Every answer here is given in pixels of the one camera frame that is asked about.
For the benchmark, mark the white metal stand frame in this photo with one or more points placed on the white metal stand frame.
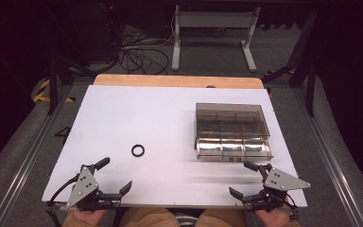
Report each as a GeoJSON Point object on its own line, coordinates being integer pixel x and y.
{"type": "Point", "coordinates": [214, 19]}

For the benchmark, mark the person's left hand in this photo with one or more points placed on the person's left hand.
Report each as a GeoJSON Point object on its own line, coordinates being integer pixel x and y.
{"type": "Point", "coordinates": [83, 218]}

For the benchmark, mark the black metal stand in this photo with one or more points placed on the black metal stand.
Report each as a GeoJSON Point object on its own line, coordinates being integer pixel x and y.
{"type": "Point", "coordinates": [310, 78]}

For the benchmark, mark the aluminium floor rail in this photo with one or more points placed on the aluminium floor rail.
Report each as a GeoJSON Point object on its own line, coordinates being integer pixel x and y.
{"type": "Point", "coordinates": [324, 151]}
{"type": "Point", "coordinates": [28, 164]}

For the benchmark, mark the person's tan trouser legs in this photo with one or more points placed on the person's tan trouser legs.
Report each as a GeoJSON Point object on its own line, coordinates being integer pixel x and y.
{"type": "Point", "coordinates": [151, 219]}

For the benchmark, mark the yellow black hazard tape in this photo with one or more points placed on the yellow black hazard tape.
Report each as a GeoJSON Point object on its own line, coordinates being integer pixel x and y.
{"type": "Point", "coordinates": [42, 91]}

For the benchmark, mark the clear plastic drawer box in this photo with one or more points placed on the clear plastic drawer box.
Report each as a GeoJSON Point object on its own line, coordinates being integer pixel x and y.
{"type": "Point", "coordinates": [230, 121]}

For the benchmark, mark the person's right hand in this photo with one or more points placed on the person's right hand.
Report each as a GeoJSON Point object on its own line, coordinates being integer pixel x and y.
{"type": "Point", "coordinates": [275, 218]}

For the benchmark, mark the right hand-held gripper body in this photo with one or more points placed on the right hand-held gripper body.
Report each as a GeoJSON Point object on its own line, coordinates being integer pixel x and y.
{"type": "Point", "coordinates": [280, 183]}

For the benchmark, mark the white board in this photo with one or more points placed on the white board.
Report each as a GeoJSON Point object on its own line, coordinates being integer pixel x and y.
{"type": "Point", "coordinates": [145, 126]}

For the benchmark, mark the clear plastic drawer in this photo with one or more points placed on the clear plastic drawer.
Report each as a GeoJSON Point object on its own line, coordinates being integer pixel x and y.
{"type": "Point", "coordinates": [233, 148]}

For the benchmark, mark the black triangular bracket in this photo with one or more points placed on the black triangular bracket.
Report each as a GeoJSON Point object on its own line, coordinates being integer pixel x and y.
{"type": "Point", "coordinates": [63, 133]}

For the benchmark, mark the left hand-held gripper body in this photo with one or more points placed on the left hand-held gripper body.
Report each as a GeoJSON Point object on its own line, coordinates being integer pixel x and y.
{"type": "Point", "coordinates": [82, 186]}

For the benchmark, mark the wooden table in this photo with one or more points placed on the wooden table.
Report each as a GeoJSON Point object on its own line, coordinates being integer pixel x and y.
{"type": "Point", "coordinates": [170, 81]}

